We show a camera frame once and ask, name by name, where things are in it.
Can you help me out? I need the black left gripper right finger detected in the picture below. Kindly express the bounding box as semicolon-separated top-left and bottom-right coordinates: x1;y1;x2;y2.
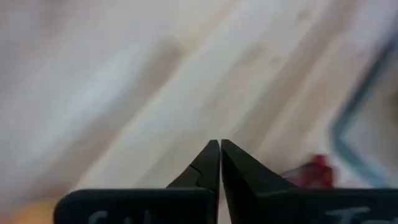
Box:
221;139;398;224

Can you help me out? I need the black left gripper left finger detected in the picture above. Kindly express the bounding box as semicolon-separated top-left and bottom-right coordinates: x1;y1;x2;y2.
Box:
53;139;221;224

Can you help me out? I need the red grape bunch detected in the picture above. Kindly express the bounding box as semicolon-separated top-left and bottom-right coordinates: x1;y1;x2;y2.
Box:
281;154;338;189

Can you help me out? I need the yellow orange mango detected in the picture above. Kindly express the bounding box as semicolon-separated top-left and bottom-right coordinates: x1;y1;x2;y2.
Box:
0;198;60;224

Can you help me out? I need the grey textured mat dark border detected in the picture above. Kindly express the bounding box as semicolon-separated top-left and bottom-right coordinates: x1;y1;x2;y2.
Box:
328;29;398;189

